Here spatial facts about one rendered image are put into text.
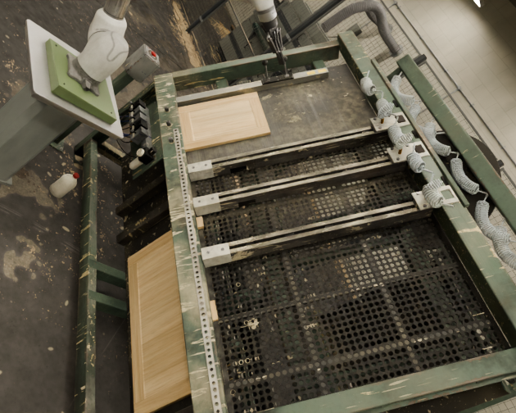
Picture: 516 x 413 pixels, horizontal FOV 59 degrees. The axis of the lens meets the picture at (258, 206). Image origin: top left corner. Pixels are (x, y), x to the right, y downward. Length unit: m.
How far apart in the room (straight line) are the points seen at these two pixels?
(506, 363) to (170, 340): 1.43
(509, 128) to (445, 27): 2.14
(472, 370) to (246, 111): 1.76
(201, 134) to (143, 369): 1.28
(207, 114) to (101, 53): 0.74
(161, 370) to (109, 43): 1.54
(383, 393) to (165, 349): 1.05
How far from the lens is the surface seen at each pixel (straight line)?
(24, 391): 2.40
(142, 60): 2.88
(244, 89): 2.85
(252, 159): 2.36
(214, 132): 2.62
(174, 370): 2.25
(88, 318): 2.49
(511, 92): 7.81
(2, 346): 2.41
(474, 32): 8.46
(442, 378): 1.87
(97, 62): 2.34
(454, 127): 3.02
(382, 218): 2.13
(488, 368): 1.93
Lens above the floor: 1.92
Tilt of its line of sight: 20 degrees down
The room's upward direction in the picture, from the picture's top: 58 degrees clockwise
